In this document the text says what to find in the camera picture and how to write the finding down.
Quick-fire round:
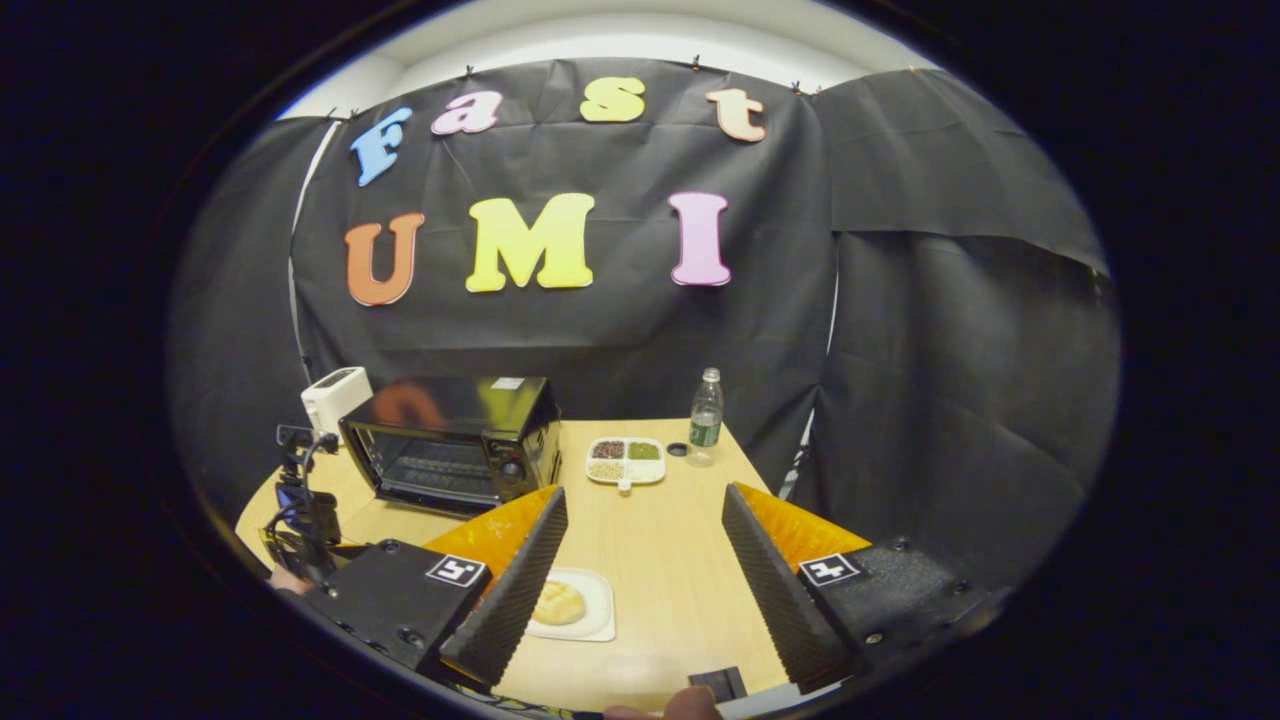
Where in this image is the white divided grain tray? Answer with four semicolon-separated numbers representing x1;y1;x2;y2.
585;437;667;494

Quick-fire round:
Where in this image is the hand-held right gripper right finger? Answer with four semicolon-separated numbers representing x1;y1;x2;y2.
722;482;1011;696

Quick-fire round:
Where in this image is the clear plastic water bottle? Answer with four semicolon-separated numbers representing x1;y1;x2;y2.
688;367;725;468

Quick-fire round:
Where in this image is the black electric oven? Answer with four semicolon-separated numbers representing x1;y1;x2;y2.
338;376;563;518

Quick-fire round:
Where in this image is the small black box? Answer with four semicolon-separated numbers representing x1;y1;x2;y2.
690;667;748;704

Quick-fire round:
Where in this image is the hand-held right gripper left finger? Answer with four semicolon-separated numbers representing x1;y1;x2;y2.
300;485;571;691

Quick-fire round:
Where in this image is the round bread bun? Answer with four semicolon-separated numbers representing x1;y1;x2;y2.
532;581;587;626

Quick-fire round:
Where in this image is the white toaster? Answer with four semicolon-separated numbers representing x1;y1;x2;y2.
301;367;374;436

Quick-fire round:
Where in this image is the black backdrop cloth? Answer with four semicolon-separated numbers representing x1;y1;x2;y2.
165;58;1121;591

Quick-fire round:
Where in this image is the white square plate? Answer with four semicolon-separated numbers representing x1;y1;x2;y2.
525;568;616;642

